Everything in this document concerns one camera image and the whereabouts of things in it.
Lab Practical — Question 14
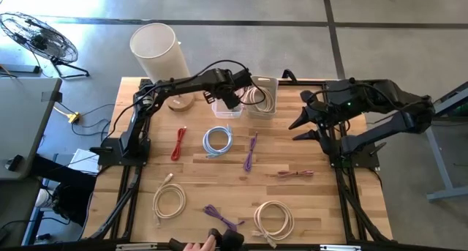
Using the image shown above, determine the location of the red cable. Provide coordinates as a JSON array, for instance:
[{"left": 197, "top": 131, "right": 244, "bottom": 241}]
[{"left": 170, "top": 126, "right": 187, "bottom": 162}]

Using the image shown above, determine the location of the clear plastic bin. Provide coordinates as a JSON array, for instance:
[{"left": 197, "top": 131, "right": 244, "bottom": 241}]
[{"left": 211, "top": 95, "right": 244, "bottom": 119}]

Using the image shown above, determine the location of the black clamp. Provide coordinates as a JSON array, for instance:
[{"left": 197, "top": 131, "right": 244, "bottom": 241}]
[{"left": 281, "top": 68, "right": 299, "bottom": 84}]

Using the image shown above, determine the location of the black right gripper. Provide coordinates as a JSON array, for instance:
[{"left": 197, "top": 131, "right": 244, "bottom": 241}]
[{"left": 288, "top": 89, "right": 336, "bottom": 155}]

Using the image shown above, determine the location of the small black device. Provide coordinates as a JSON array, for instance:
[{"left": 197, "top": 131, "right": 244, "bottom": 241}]
[{"left": 6, "top": 154, "right": 25, "bottom": 172}]

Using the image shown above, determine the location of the white cylinder shade table lamp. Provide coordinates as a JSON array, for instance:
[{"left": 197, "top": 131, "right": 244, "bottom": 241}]
[{"left": 129, "top": 22, "right": 196, "bottom": 113}]

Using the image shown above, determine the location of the white paper sheet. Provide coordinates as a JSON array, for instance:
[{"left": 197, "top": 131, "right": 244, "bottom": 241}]
[{"left": 68, "top": 148, "right": 100, "bottom": 174}]

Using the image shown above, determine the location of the beige cable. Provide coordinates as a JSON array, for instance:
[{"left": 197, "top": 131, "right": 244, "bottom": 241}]
[
  {"left": 244, "top": 85, "right": 275, "bottom": 113},
  {"left": 152, "top": 172, "right": 187, "bottom": 226},
  {"left": 251, "top": 200, "right": 295, "bottom": 249}
]

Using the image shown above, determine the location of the black aluminium table frame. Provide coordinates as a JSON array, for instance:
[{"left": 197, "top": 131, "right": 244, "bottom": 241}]
[{"left": 87, "top": 78, "right": 394, "bottom": 244}]

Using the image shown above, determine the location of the grey side table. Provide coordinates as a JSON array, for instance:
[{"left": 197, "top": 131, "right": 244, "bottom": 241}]
[{"left": 0, "top": 77, "right": 63, "bottom": 181}]

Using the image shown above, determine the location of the purple cable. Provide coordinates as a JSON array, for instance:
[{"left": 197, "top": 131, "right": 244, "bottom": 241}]
[
  {"left": 203, "top": 203, "right": 246, "bottom": 234},
  {"left": 243, "top": 132, "right": 259, "bottom": 173}
]

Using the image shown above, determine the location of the white metal bracket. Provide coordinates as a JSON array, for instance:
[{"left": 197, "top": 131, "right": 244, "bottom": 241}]
[
  {"left": 320, "top": 244, "right": 362, "bottom": 251},
  {"left": 116, "top": 243, "right": 158, "bottom": 251}
]

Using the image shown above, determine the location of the black handheld object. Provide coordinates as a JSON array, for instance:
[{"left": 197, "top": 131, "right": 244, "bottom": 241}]
[{"left": 168, "top": 227, "right": 245, "bottom": 251}]

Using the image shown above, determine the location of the grey plastic bin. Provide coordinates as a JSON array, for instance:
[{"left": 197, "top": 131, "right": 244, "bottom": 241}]
[{"left": 245, "top": 75, "right": 279, "bottom": 120}]

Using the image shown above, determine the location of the person's hand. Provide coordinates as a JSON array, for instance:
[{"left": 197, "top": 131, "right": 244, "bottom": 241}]
[{"left": 182, "top": 235, "right": 217, "bottom": 251}]

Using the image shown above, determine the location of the light blue cable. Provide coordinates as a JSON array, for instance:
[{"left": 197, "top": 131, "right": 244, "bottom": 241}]
[{"left": 202, "top": 124, "right": 234, "bottom": 159}]

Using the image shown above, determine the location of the black floor fan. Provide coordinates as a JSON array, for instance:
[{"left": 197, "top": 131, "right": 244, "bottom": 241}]
[{"left": 0, "top": 12, "right": 91, "bottom": 79}]

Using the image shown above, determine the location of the grey metal table frame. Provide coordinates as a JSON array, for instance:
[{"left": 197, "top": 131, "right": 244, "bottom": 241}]
[{"left": 403, "top": 80, "right": 468, "bottom": 203}]

